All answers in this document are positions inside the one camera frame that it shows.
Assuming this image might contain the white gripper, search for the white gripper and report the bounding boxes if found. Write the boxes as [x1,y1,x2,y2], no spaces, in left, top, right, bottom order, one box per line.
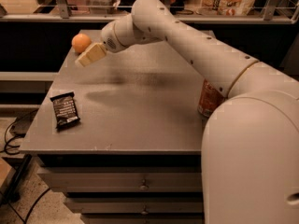
[75,14,136,67]

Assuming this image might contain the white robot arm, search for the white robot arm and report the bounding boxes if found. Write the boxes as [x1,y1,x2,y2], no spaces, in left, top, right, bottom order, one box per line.
[77,0,299,224]

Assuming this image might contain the orange fruit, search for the orange fruit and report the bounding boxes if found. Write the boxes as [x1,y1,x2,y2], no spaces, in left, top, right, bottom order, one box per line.
[71,34,92,53]

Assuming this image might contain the metal railing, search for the metal railing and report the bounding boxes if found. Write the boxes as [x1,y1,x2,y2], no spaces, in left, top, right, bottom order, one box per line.
[0,0,299,24]

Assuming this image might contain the black snack bar wrapper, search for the black snack bar wrapper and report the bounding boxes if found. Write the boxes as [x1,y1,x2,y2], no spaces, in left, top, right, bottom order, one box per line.
[50,92,80,130]

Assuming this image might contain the grey drawer cabinet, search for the grey drawer cabinet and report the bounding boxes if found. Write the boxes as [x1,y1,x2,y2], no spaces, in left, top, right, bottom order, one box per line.
[19,29,219,224]

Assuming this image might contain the grey box on floor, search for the grey box on floor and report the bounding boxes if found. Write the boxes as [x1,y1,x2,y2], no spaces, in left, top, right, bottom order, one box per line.
[9,110,36,136]

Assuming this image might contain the orange soda can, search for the orange soda can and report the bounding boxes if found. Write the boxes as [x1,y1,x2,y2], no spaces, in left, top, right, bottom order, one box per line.
[197,79,225,117]

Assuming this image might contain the top cabinet drawer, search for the top cabinet drawer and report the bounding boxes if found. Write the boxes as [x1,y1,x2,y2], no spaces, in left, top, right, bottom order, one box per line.
[37,167,202,193]

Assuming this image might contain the cabinet drawer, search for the cabinet drawer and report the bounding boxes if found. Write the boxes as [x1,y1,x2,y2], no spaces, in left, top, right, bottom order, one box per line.
[37,167,202,193]
[64,197,204,215]
[81,214,204,224]

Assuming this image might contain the middle cabinet drawer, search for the middle cabinet drawer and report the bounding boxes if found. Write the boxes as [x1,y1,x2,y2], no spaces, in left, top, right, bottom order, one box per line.
[64,197,204,215]

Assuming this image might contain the bottom cabinet drawer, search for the bottom cabinet drawer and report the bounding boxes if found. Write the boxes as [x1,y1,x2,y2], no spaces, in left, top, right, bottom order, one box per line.
[81,214,204,224]

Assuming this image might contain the black cables left floor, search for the black cables left floor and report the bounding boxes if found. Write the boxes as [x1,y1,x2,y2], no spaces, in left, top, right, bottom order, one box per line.
[0,109,50,224]

